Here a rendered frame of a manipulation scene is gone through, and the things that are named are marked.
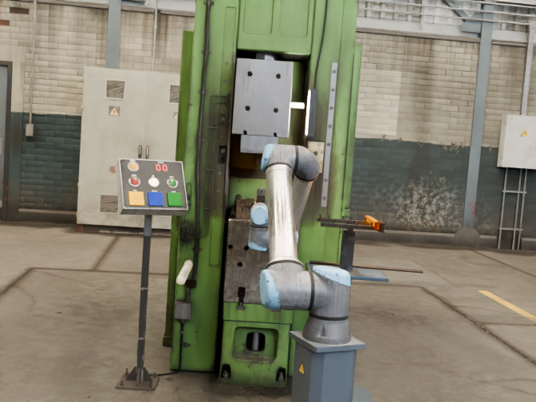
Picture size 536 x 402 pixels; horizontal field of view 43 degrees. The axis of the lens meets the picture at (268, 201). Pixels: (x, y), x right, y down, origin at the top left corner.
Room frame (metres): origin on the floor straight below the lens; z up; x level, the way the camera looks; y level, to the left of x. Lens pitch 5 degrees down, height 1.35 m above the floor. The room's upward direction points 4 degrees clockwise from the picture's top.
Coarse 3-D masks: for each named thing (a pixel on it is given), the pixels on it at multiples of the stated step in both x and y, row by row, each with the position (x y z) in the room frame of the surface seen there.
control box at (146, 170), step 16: (128, 160) 3.51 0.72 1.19; (144, 160) 3.55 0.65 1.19; (160, 160) 3.60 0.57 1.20; (128, 176) 3.47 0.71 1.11; (144, 176) 3.51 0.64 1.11; (160, 176) 3.55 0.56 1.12; (176, 176) 3.59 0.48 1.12; (144, 192) 3.47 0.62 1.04; (176, 192) 3.54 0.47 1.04; (128, 208) 3.39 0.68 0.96; (144, 208) 3.42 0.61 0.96; (160, 208) 3.46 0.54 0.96; (176, 208) 3.50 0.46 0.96
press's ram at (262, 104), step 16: (240, 64) 3.68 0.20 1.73; (256, 64) 3.69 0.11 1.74; (272, 64) 3.69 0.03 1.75; (288, 64) 3.69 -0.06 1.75; (240, 80) 3.68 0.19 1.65; (256, 80) 3.69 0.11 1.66; (272, 80) 3.69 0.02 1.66; (288, 80) 3.69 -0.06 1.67; (240, 96) 3.68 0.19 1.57; (256, 96) 3.69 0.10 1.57; (272, 96) 3.69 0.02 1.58; (288, 96) 3.69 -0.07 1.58; (240, 112) 3.68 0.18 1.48; (256, 112) 3.69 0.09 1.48; (272, 112) 3.69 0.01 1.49; (288, 112) 3.69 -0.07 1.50; (240, 128) 3.68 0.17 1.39; (256, 128) 3.69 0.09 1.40; (272, 128) 3.69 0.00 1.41; (288, 128) 3.69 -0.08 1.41
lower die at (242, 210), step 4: (244, 200) 4.05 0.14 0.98; (248, 200) 3.96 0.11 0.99; (252, 200) 3.98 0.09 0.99; (240, 204) 3.79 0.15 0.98; (244, 204) 3.81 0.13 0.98; (248, 204) 3.72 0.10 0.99; (236, 208) 3.68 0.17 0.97; (240, 208) 3.68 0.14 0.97; (244, 208) 3.69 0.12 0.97; (248, 208) 3.69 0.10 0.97; (236, 212) 3.68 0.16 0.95; (240, 212) 3.68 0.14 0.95; (244, 212) 3.69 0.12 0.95; (248, 212) 3.69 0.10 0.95; (236, 216) 3.68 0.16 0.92; (240, 216) 3.68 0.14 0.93; (244, 216) 3.69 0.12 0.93; (248, 216) 3.69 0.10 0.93
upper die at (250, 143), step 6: (246, 138) 3.69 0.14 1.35; (252, 138) 3.69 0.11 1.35; (258, 138) 3.69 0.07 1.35; (264, 138) 3.69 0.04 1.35; (270, 138) 3.69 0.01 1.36; (276, 138) 3.69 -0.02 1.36; (246, 144) 3.69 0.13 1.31; (252, 144) 3.69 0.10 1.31; (258, 144) 3.69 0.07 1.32; (264, 144) 3.69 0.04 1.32; (240, 150) 3.68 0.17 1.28; (246, 150) 3.69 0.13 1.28; (252, 150) 3.69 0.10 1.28; (258, 150) 3.69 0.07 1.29
